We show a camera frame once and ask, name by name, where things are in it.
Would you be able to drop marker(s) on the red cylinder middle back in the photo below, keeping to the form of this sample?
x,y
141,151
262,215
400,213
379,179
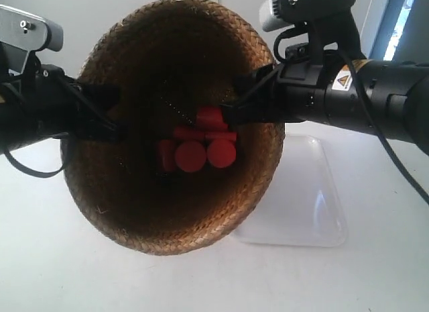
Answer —
x,y
186,133

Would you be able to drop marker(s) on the brown woven straw basket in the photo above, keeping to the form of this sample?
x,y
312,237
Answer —
x,y
170,57

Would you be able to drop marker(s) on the white rectangular plastic tray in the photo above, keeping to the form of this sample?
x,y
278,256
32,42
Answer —
x,y
301,206

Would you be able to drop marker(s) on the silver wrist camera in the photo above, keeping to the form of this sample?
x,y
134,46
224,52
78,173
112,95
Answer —
x,y
29,32
278,14

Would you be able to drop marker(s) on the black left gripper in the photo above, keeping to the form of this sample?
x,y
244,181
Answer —
x,y
40,102

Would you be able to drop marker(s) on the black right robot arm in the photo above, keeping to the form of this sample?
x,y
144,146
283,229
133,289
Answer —
x,y
394,96

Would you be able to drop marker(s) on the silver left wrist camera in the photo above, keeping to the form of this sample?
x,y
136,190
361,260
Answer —
x,y
29,32

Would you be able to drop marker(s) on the red cylinder front right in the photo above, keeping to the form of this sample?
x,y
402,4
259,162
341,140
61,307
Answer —
x,y
221,150

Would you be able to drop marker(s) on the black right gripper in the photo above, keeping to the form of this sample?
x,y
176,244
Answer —
x,y
315,81

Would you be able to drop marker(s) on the red cylinder top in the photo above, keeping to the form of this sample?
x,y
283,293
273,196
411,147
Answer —
x,y
210,118

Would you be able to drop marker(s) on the red cylinder front middle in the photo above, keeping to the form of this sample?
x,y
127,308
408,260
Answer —
x,y
190,156

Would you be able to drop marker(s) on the red cylinder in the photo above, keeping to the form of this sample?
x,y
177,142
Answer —
x,y
210,118
190,156
186,133
221,150

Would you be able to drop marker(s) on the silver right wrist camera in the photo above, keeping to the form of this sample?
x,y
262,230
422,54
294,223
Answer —
x,y
278,14

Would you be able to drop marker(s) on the dark window frame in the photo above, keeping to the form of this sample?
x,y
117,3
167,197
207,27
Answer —
x,y
396,30

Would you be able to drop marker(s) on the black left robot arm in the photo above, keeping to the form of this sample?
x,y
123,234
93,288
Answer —
x,y
39,101

